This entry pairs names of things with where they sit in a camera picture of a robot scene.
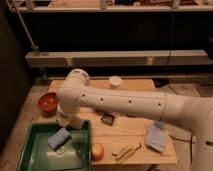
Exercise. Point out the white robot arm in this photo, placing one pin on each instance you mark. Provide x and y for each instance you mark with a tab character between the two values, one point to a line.
194	114

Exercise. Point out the white plastic cup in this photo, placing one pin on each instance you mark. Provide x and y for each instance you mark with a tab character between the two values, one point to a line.
115	81

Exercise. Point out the wooden cutting board table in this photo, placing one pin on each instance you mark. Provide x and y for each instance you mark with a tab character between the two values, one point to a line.
125	131

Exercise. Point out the orange bowl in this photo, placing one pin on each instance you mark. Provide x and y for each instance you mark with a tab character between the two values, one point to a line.
48	102

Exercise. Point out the yellow red apple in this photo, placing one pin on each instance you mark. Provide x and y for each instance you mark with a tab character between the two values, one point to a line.
97	152

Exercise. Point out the pale yellow banana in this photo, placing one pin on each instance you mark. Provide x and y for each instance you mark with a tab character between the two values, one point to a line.
126	152

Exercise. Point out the blue folded cloth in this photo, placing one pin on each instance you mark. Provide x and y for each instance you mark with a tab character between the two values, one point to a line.
155	138

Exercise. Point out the blue sponge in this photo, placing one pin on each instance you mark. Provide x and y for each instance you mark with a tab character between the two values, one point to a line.
59	138

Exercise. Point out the green plastic tray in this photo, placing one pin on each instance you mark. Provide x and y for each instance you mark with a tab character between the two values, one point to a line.
73	155

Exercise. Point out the upper white shelf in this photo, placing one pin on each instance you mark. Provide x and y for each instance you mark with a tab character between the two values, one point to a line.
110	6

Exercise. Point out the slanted metal pole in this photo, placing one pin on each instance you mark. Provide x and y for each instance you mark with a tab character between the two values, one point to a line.
34	47

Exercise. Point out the grey metal shelf rail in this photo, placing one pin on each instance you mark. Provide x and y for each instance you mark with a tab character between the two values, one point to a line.
118	58

